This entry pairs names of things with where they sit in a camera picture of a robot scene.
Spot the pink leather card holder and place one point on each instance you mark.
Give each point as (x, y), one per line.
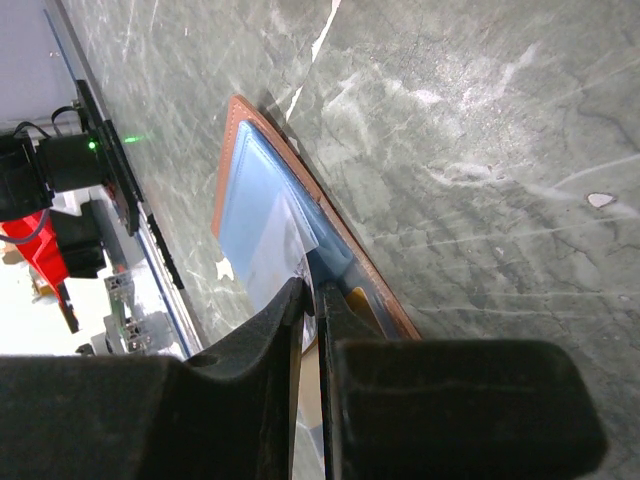
(255, 166)

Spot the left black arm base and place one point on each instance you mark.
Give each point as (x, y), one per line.
(61, 245)

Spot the white silver VIP card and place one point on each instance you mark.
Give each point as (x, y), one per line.
(281, 252)

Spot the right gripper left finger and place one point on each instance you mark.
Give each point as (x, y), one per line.
(228, 412)

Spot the aluminium frame rail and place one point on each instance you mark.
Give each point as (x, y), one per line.
(149, 309)

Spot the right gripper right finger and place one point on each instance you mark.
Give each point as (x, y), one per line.
(449, 409)

